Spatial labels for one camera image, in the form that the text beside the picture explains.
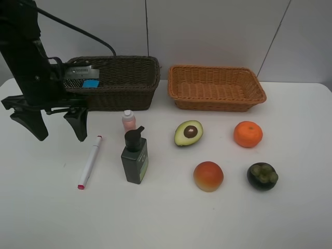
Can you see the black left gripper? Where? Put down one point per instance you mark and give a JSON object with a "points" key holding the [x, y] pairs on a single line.
{"points": [[42, 87]]}

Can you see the blue whiteboard eraser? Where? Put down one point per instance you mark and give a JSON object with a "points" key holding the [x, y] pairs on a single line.
{"points": [[90, 83]]}

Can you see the white red marker pen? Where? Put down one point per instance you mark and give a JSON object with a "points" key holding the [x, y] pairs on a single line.
{"points": [[90, 163]]}

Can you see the pink small bottle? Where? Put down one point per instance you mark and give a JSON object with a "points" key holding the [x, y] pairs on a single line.
{"points": [[128, 120]]}

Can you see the dark green pump bottle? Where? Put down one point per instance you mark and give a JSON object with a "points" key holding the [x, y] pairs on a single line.
{"points": [[135, 156]]}

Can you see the avocado half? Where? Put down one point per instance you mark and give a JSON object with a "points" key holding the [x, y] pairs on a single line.
{"points": [[188, 133]]}

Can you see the red yellow peach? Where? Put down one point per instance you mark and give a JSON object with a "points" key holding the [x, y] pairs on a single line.
{"points": [[208, 176]]}

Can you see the orange mandarin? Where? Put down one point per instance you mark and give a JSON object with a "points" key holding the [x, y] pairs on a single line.
{"points": [[247, 134]]}

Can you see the dark purple mangosteen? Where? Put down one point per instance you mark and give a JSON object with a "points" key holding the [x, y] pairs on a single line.
{"points": [[262, 176]]}

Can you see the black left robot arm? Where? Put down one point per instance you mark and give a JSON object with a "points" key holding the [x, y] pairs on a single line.
{"points": [[20, 36]]}

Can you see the dark brown wicker basket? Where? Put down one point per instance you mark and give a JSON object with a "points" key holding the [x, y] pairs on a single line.
{"points": [[125, 82]]}

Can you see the orange wicker basket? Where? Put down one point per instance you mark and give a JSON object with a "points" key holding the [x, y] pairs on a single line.
{"points": [[211, 88]]}

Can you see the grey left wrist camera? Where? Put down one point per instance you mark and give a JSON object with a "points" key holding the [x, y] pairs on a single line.
{"points": [[82, 72]]}

